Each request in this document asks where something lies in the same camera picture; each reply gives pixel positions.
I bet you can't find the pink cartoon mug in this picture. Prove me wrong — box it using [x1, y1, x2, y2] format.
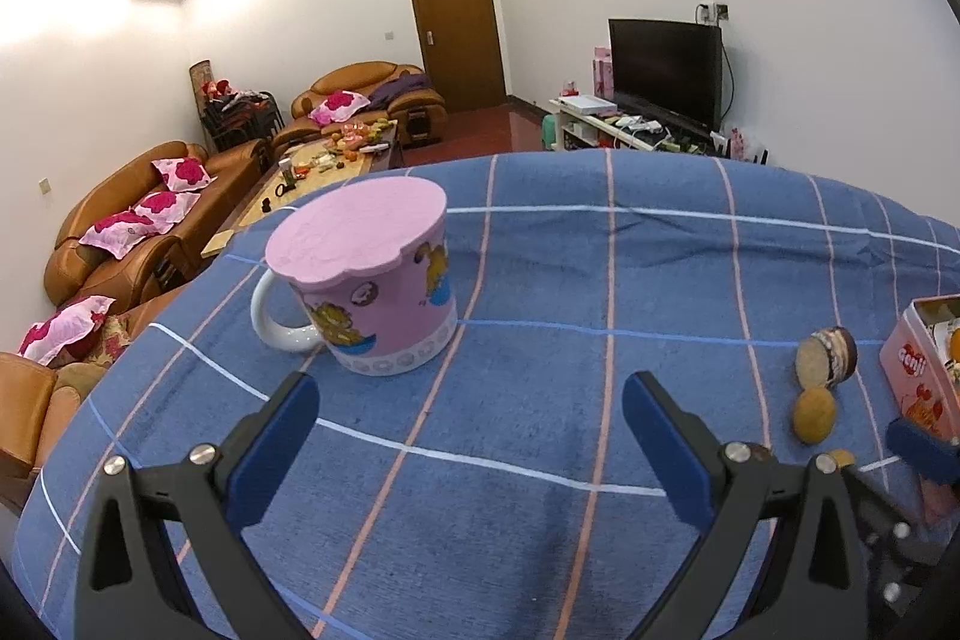
[250, 227, 458, 377]

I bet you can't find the black television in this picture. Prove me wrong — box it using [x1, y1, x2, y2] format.
[608, 17, 725, 135]

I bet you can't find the white flat box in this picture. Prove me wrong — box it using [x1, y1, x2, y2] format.
[559, 94, 617, 116]

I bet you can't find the blue plaid cloth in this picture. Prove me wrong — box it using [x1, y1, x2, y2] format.
[11, 149, 960, 640]

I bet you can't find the wooden coffee table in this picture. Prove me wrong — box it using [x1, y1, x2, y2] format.
[201, 119, 402, 259]

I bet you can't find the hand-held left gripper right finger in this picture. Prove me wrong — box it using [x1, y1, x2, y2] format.
[621, 372, 875, 640]

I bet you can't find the white television stand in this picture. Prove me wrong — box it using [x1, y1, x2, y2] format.
[547, 96, 751, 157]

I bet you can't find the long brown leather sofa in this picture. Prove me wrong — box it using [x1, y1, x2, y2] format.
[43, 139, 275, 311]

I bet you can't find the brown wooden door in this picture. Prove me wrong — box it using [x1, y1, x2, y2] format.
[403, 0, 507, 112]

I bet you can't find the pink metal tin box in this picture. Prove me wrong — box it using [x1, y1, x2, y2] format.
[879, 295, 960, 525]

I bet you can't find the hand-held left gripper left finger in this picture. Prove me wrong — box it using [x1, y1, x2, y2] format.
[75, 372, 321, 640]

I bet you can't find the purple blanket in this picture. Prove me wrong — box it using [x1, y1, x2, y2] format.
[367, 74, 436, 111]

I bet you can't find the pink silicone mug lid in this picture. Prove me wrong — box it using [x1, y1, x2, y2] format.
[266, 175, 449, 283]

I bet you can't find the pink gift bag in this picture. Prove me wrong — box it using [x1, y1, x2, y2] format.
[592, 47, 616, 100]

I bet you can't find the assorted snacks pile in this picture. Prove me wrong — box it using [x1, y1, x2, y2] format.
[281, 119, 395, 184]

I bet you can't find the black power cable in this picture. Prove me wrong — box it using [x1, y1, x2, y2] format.
[720, 44, 736, 125]

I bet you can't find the pink floral cushion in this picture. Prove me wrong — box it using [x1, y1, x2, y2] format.
[79, 212, 162, 255]
[133, 190, 202, 221]
[151, 158, 217, 191]
[309, 91, 372, 125]
[16, 295, 117, 365]

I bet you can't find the black storage rack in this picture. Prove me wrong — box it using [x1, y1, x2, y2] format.
[201, 89, 282, 154]

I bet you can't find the chocolate cake roll slice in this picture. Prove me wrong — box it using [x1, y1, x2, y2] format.
[795, 326, 858, 390]

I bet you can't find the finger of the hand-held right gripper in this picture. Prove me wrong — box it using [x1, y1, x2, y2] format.
[885, 419, 960, 485]
[844, 469, 960, 620]

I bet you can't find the brown leather armchair sofa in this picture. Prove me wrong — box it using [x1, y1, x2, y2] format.
[271, 61, 449, 157]

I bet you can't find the brown standing board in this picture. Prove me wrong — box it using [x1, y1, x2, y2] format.
[190, 59, 215, 120]

